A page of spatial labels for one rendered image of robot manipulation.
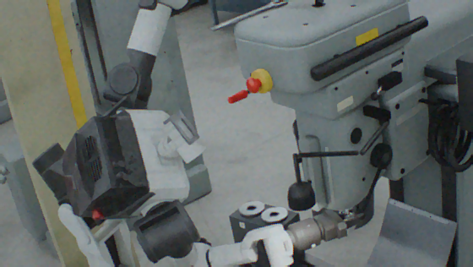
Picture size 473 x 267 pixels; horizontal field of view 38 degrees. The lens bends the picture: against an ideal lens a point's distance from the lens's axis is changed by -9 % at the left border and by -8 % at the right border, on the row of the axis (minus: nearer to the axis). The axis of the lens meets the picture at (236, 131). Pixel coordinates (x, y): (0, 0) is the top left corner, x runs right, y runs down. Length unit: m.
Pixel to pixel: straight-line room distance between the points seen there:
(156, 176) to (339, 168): 0.48
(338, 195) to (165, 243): 0.49
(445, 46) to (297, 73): 0.63
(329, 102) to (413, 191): 0.76
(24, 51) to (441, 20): 1.93
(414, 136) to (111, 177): 0.87
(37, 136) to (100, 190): 1.60
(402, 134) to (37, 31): 1.87
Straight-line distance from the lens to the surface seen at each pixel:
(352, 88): 1.88
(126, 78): 2.00
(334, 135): 1.94
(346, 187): 2.02
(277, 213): 2.55
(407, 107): 2.09
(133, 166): 1.91
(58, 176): 2.21
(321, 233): 2.14
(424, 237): 2.52
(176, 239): 1.92
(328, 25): 1.78
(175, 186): 1.97
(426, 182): 2.45
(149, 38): 2.06
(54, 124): 3.49
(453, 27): 2.25
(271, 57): 1.78
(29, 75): 3.38
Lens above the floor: 2.42
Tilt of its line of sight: 25 degrees down
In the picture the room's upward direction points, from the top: 11 degrees counter-clockwise
